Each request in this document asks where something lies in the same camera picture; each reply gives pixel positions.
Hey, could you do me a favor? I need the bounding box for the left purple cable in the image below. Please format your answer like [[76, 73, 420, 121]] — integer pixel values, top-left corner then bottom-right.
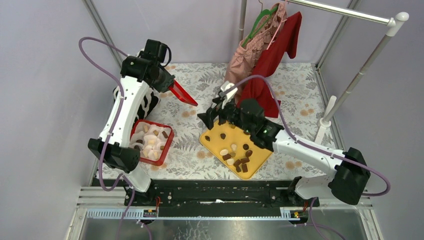
[[78, 36, 153, 240]]

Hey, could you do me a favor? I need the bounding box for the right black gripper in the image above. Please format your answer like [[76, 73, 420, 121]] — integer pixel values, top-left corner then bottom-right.
[[197, 95, 254, 135]]

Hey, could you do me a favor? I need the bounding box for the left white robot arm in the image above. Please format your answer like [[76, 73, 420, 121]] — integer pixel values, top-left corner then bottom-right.
[[88, 39, 174, 206]]

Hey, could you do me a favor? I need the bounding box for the purple cable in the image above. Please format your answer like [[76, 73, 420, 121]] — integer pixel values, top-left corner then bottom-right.
[[228, 74, 392, 240], [78, 36, 153, 240]]

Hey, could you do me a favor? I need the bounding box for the red hanging garment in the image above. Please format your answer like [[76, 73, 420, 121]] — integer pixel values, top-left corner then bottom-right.
[[237, 12, 303, 118]]

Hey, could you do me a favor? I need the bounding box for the metal clothes rack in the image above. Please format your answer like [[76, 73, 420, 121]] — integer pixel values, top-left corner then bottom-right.
[[236, 0, 410, 146]]

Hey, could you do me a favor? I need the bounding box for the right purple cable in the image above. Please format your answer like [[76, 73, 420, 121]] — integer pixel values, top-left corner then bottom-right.
[[228, 74, 392, 240]]

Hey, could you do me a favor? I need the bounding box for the green hanger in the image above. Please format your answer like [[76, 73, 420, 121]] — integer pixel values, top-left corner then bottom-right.
[[241, 3, 279, 47]]

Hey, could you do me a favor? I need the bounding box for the red box lid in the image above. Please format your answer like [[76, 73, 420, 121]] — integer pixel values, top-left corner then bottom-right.
[[168, 79, 198, 107]]

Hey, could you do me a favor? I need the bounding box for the zebra striped cloth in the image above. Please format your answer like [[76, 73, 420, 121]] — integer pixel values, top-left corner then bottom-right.
[[113, 86, 161, 124]]

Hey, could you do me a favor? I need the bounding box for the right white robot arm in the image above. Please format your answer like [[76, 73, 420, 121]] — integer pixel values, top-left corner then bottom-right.
[[197, 97, 371, 206]]

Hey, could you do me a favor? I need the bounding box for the red box with liner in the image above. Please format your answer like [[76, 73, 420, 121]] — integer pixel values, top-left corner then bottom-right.
[[129, 119, 175, 167]]

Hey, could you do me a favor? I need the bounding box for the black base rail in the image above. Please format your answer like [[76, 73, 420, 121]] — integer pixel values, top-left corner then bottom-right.
[[132, 179, 320, 218]]

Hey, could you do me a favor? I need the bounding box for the pink hanging garment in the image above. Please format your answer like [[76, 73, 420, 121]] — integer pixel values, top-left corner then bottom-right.
[[224, 1, 288, 84]]

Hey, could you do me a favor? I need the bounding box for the yellow tray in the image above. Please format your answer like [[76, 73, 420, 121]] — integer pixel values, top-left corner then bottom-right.
[[199, 121, 273, 180]]

